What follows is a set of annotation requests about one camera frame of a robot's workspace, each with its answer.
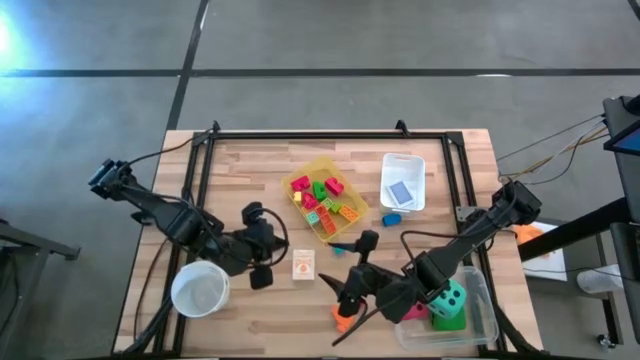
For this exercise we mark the small cyan toy brick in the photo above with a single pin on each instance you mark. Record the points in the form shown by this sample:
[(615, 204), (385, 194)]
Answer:
[(313, 218), (339, 251)]

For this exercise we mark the clear plastic container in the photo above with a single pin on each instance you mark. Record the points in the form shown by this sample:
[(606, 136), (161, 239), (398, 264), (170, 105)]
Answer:
[(480, 300)]

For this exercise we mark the teal foam die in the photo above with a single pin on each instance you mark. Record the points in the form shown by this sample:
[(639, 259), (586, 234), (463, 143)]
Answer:
[(450, 297)]

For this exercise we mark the white round bucket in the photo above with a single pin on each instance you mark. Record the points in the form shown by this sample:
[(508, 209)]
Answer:
[(200, 290)]

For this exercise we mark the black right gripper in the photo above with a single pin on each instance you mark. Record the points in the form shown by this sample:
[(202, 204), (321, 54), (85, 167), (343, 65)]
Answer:
[(390, 292)]

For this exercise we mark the small yellow toy brick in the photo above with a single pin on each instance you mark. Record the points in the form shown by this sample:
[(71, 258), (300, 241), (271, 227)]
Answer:
[(297, 196)]

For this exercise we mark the orange toy car block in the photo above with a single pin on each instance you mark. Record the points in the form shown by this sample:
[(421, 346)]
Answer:
[(342, 320)]

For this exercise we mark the blue card with white frame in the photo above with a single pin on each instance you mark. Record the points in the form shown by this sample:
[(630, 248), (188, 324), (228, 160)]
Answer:
[(401, 193)]

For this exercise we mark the small green toy brick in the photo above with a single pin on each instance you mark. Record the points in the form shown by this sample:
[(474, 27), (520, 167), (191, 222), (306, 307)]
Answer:
[(336, 207)]

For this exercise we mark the orange card with white frame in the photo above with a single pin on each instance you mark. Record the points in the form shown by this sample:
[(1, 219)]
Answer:
[(303, 265)]

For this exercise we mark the grey metal stand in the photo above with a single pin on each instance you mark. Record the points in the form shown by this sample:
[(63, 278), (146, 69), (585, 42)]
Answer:
[(45, 248)]

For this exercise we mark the red-orange long toy brick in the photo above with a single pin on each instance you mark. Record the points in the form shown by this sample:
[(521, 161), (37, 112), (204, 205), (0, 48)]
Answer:
[(326, 220)]

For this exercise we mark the white rounded object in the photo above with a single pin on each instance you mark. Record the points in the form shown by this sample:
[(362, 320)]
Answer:
[(600, 280)]

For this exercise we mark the orange object on paper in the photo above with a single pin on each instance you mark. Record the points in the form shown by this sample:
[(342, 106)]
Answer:
[(530, 235)]

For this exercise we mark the orange long toy brick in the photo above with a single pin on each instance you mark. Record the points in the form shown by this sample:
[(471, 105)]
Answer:
[(349, 213)]

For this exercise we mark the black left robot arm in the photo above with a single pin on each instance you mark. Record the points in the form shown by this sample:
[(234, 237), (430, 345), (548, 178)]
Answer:
[(170, 215)]

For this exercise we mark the white paper sheet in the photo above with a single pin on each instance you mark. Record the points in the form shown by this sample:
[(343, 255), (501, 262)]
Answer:
[(547, 265)]

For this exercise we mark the black caster wheel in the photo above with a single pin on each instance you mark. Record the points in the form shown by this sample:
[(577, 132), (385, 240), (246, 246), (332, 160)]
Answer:
[(606, 341)]

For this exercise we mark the black equipment stand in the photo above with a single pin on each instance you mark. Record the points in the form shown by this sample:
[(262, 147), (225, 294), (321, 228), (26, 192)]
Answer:
[(575, 230)]

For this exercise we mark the yellow translucent plastic bin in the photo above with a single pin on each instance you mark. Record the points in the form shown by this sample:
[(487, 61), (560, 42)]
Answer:
[(310, 167)]

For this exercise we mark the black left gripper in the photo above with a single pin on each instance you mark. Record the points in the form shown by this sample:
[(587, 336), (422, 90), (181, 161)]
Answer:
[(250, 245)]

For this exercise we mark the blue rounded toy block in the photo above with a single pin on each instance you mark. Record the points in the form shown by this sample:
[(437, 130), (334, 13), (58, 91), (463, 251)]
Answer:
[(392, 220)]

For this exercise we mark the white plastic bin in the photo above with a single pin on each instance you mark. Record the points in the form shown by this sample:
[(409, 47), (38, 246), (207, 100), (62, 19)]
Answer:
[(400, 167)]

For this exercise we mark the black monitor with blue screen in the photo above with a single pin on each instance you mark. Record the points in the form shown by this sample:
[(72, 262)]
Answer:
[(627, 142)]

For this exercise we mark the pink foam die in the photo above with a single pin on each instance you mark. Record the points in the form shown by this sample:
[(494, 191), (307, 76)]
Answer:
[(417, 312)]

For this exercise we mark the green foam die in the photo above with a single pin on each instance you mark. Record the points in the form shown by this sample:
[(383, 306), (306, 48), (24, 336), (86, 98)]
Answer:
[(450, 322)]

